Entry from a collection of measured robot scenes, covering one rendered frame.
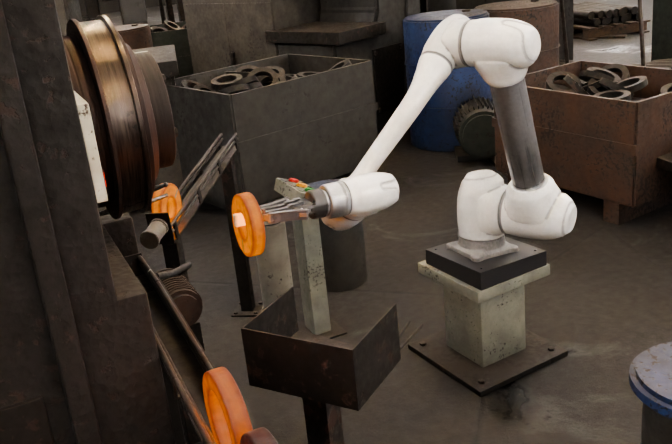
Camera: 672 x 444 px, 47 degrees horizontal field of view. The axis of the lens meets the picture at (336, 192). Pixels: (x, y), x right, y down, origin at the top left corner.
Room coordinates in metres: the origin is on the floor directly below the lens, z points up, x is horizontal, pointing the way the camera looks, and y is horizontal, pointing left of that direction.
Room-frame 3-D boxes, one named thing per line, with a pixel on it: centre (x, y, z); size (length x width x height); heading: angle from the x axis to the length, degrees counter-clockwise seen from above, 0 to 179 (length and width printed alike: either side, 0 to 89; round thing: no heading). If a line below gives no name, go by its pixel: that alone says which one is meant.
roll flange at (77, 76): (1.76, 0.59, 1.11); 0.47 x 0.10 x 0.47; 24
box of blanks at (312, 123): (4.55, 0.36, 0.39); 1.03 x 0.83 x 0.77; 129
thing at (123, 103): (1.79, 0.51, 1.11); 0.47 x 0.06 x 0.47; 24
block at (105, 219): (2.00, 0.62, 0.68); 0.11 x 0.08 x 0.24; 114
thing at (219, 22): (6.28, 0.54, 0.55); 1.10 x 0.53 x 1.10; 44
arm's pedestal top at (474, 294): (2.42, -0.48, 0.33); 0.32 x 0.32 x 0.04; 29
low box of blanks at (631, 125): (3.95, -1.46, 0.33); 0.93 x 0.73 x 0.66; 31
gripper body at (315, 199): (1.82, 0.08, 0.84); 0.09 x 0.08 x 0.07; 115
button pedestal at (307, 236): (2.71, 0.13, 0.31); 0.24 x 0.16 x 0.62; 24
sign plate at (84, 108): (1.44, 0.47, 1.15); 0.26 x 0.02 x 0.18; 24
